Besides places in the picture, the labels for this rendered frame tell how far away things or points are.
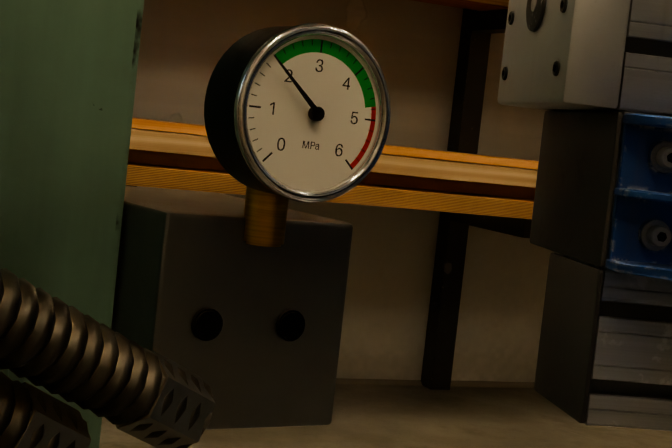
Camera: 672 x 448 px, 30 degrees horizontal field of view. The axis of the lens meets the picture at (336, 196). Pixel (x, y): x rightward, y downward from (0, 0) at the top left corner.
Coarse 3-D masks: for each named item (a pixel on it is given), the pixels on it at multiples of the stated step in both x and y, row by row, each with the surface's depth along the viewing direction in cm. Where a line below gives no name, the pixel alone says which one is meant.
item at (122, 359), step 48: (0, 288) 33; (0, 336) 33; (48, 336) 34; (96, 336) 36; (0, 384) 35; (48, 384) 35; (96, 384) 36; (144, 384) 37; (192, 384) 39; (0, 432) 35; (48, 432) 36; (144, 432) 38; (192, 432) 39
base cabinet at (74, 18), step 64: (0, 0) 44; (64, 0) 45; (128, 0) 46; (0, 64) 44; (64, 64) 45; (128, 64) 47; (0, 128) 44; (64, 128) 46; (128, 128) 47; (0, 192) 45; (64, 192) 46; (0, 256) 45; (64, 256) 46
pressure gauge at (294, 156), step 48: (240, 48) 44; (288, 48) 43; (336, 48) 44; (240, 96) 42; (288, 96) 43; (336, 96) 44; (384, 96) 45; (240, 144) 42; (288, 144) 44; (336, 144) 45; (384, 144) 45; (288, 192) 43; (336, 192) 44
